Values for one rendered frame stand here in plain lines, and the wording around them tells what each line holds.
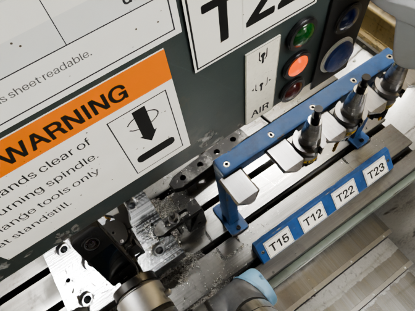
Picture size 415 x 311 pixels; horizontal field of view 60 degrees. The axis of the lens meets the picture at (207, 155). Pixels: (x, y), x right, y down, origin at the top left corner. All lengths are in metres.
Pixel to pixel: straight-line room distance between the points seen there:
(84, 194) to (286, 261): 0.76
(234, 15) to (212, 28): 0.02
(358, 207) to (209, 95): 0.83
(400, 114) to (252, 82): 1.09
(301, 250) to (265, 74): 0.74
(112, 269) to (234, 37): 0.43
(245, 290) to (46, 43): 0.54
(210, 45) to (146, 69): 0.04
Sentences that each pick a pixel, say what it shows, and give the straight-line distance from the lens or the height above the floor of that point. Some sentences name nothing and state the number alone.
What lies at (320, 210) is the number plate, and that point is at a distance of 0.98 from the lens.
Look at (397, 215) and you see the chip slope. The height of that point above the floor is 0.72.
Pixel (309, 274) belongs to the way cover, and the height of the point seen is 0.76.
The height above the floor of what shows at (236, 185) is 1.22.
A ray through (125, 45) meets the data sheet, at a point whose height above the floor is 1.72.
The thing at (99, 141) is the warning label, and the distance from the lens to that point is 0.23.
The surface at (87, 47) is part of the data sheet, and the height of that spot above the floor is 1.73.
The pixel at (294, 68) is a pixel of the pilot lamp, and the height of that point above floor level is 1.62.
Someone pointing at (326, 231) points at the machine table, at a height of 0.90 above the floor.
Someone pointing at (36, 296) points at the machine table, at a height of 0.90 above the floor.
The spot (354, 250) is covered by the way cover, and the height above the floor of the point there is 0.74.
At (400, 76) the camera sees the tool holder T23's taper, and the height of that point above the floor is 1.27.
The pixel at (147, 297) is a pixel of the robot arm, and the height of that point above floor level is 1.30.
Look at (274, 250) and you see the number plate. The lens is 0.94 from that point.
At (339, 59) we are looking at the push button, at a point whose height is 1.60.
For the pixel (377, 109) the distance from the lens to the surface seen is 0.81.
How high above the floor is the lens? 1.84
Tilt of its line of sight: 61 degrees down
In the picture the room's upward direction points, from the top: 11 degrees counter-clockwise
